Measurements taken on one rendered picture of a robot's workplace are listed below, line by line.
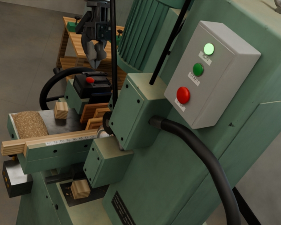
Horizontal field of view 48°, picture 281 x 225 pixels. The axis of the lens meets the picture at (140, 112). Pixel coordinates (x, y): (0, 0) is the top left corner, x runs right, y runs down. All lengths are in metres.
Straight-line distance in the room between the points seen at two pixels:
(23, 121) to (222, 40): 0.70
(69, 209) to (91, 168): 0.21
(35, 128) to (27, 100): 1.58
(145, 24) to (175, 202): 0.43
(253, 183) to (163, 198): 1.69
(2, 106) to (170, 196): 1.92
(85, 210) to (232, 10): 0.71
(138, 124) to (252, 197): 1.86
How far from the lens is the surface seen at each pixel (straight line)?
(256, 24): 0.55
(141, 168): 0.81
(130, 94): 0.66
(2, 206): 1.95
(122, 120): 0.69
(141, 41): 0.83
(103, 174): 0.82
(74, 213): 1.00
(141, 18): 0.82
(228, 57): 0.50
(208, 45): 0.52
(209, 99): 0.53
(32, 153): 0.94
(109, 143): 0.81
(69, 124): 1.10
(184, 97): 0.55
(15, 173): 1.29
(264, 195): 2.37
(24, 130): 1.01
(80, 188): 1.01
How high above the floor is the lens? 1.63
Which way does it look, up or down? 35 degrees down
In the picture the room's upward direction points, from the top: 24 degrees clockwise
